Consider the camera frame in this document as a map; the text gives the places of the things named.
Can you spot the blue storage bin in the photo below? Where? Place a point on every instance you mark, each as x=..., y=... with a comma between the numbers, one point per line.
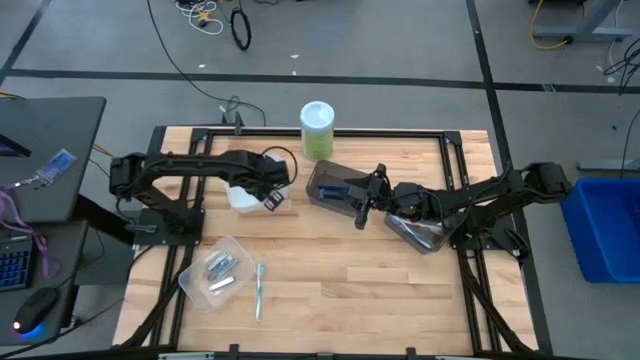
x=610, y=230

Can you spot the clear plastic bin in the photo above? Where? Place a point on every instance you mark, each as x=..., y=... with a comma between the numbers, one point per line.
x=200, y=295

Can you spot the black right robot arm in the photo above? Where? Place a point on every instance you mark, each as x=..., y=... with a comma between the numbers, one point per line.
x=500, y=192

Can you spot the black computer mouse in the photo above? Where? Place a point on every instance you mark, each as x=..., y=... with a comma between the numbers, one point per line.
x=35, y=307

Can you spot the smoky grey plastic bin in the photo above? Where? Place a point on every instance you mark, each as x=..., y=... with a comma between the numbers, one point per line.
x=420, y=240
x=325, y=175

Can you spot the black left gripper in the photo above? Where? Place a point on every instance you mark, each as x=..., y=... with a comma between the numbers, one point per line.
x=270, y=180

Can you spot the green wipes canister white lid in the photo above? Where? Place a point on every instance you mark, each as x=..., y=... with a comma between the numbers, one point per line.
x=317, y=135

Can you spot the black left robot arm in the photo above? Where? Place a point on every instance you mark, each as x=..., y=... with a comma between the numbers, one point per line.
x=200, y=162

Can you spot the green toothbrush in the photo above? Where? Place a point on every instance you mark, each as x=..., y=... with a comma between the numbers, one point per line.
x=260, y=292

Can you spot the black aluminium table frame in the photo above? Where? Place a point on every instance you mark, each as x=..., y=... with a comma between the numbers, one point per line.
x=390, y=133

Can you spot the white plastic bin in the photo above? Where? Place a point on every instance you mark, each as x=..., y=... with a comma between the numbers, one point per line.
x=242, y=200

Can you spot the blue id badge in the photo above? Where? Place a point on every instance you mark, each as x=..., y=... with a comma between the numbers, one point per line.
x=56, y=165

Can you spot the dark grey desk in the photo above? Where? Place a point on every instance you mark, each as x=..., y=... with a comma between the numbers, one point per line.
x=65, y=250

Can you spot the backlit computer keyboard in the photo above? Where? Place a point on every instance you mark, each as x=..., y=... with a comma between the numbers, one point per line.
x=15, y=262

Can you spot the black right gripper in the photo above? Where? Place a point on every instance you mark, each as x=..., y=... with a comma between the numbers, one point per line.
x=405, y=196

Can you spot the grey metal stand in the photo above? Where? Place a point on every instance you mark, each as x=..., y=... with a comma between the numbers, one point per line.
x=605, y=165
x=590, y=34

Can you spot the black rectangular box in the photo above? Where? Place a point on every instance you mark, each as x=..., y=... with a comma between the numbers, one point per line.
x=156, y=142

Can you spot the black side table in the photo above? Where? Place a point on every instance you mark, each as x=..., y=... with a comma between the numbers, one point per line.
x=50, y=130

